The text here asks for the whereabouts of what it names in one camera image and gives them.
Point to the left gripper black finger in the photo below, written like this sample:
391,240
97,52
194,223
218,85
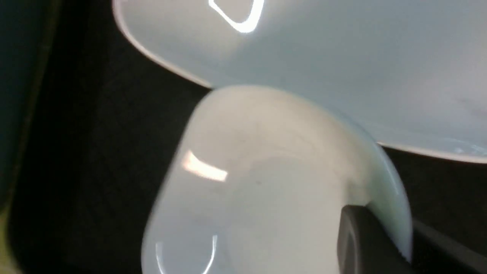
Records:
363,247

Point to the small white square bowl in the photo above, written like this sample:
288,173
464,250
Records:
257,186

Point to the large white square plate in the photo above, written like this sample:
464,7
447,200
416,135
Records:
413,73

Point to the black serving tray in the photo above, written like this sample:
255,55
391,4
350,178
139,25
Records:
104,136

